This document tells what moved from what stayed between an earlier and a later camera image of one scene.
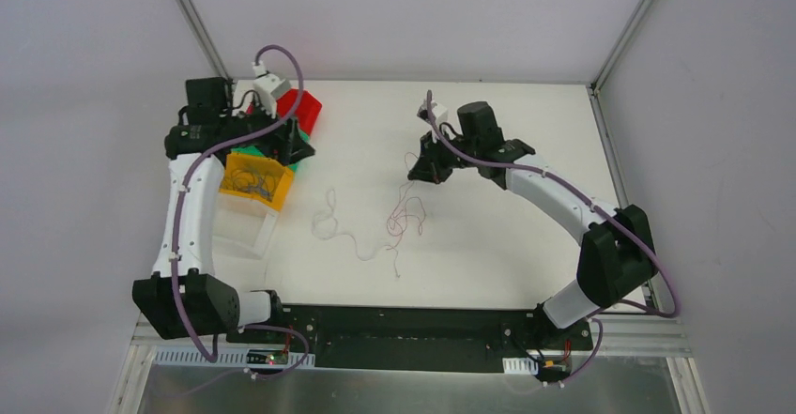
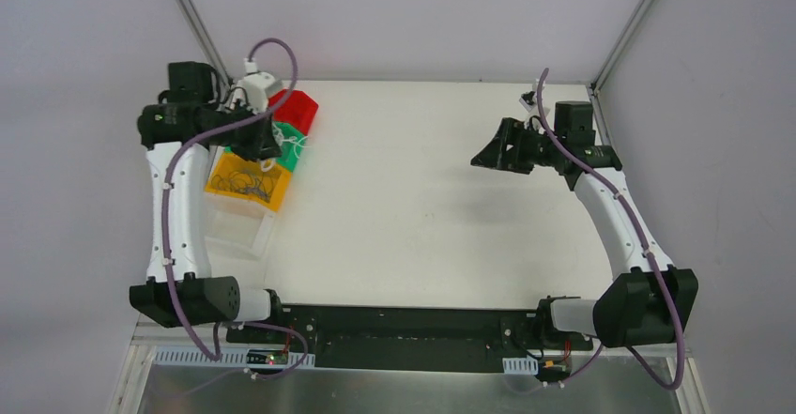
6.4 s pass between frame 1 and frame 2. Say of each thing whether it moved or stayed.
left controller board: stayed
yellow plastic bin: stayed
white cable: moved
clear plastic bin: stayed
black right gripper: moved
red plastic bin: stayed
